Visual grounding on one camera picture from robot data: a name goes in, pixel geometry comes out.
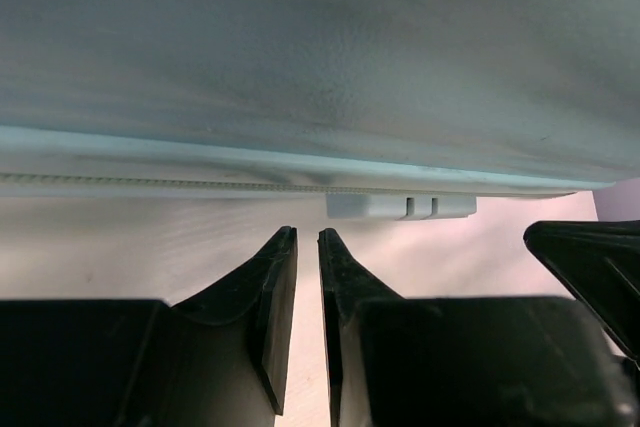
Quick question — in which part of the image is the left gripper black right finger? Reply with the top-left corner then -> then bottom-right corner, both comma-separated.
318,229 -> 639,426

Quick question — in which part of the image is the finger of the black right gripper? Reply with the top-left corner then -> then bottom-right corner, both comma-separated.
523,221 -> 639,357

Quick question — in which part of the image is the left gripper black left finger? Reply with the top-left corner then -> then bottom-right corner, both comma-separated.
1,227 -> 297,426

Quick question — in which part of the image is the light blue hard-shell suitcase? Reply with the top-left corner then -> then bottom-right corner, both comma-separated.
1,0 -> 639,206

